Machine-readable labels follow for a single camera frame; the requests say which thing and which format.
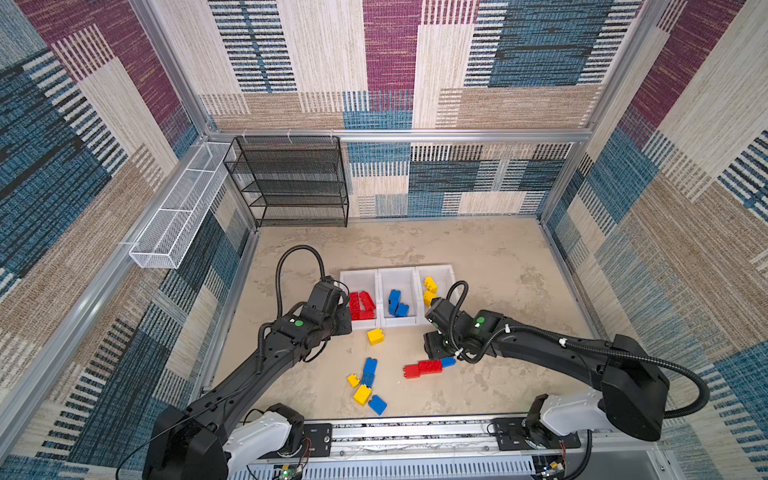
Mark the red long diagonal brick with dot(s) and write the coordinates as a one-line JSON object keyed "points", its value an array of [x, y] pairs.
{"points": [[366, 301]]}

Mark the red wide brick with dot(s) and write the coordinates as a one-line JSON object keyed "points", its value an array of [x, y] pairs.
{"points": [[426, 367]]}

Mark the blue brick bottom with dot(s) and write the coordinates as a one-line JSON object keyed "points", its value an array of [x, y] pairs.
{"points": [[377, 404]]}

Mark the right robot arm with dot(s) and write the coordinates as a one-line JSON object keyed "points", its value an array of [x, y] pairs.
{"points": [[634, 389]]}

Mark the small yellow brick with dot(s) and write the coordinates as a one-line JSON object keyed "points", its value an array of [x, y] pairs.
{"points": [[353, 381]]}

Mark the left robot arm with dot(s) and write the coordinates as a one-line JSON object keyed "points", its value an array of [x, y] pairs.
{"points": [[252, 384]]}

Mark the left white bin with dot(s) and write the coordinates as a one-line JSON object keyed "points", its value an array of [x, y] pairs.
{"points": [[363, 280]]}

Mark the yellow brick bottom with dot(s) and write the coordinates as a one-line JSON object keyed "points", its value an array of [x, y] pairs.
{"points": [[362, 394]]}

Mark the black wire shelf rack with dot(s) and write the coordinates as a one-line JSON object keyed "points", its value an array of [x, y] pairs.
{"points": [[290, 181]]}

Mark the blue long brick lower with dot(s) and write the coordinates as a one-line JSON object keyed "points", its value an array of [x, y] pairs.
{"points": [[369, 370]]}

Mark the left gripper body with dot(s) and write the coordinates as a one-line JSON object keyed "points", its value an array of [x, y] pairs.
{"points": [[339, 324]]}

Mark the yellow brick top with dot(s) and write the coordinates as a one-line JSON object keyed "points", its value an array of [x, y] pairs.
{"points": [[375, 336]]}

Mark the white wire mesh basket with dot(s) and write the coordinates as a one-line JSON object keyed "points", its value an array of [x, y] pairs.
{"points": [[166, 239]]}

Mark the yellow hollow brick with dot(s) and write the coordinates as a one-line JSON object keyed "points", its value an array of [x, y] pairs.
{"points": [[429, 297]]}

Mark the white bin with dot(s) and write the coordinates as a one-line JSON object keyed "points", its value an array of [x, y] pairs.
{"points": [[403, 279], [444, 277], [363, 280]]}

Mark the red long brick tall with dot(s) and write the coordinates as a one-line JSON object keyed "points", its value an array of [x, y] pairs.
{"points": [[354, 306]]}

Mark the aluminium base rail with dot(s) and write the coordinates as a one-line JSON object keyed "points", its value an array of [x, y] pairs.
{"points": [[454, 447]]}

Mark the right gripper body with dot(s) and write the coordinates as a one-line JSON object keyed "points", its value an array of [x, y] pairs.
{"points": [[442, 345]]}

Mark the right white bin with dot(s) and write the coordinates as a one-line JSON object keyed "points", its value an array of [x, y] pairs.
{"points": [[444, 277]]}

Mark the middle white bin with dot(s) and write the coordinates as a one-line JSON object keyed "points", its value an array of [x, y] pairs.
{"points": [[403, 279]]}

